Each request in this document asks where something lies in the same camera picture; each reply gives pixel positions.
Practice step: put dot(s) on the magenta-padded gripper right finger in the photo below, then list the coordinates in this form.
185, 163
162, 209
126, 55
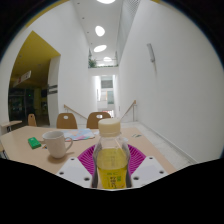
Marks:
148, 170

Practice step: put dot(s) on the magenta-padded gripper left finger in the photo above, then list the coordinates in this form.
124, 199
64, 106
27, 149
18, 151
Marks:
75, 171

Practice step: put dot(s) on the clear bottle with yellow drink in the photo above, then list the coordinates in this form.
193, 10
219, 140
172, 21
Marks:
111, 163

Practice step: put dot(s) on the white ceramic mug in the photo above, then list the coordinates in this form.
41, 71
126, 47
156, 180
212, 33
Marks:
56, 143

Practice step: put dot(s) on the rectangular table sticker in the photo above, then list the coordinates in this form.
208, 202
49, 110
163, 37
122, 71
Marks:
136, 135

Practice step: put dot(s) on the small green box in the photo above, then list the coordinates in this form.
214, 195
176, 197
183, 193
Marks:
34, 142

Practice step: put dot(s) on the wooden chair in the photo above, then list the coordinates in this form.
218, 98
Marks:
66, 121
31, 120
95, 120

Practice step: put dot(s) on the wooden stair handrail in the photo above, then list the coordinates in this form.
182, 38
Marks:
129, 108
75, 111

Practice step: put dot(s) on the small wooden side table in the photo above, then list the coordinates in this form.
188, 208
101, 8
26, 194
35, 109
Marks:
10, 124

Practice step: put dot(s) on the white hanging sign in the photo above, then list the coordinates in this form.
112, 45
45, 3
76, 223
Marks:
22, 78

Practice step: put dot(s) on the green balcony plant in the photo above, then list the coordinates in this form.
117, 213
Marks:
92, 63

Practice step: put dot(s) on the round ceiling lights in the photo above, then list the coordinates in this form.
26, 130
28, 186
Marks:
100, 31

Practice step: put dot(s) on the dark wall sign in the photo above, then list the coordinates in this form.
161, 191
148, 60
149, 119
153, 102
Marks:
52, 89

